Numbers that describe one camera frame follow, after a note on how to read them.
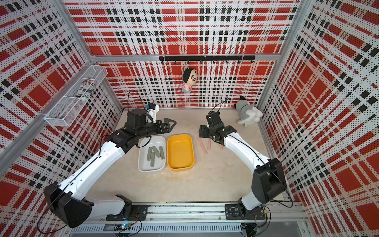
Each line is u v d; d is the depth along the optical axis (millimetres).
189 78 907
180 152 935
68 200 374
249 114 1031
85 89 747
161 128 638
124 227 698
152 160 929
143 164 905
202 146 987
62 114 680
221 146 604
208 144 1009
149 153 950
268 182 426
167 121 645
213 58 909
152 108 649
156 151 965
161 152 956
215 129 637
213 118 639
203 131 751
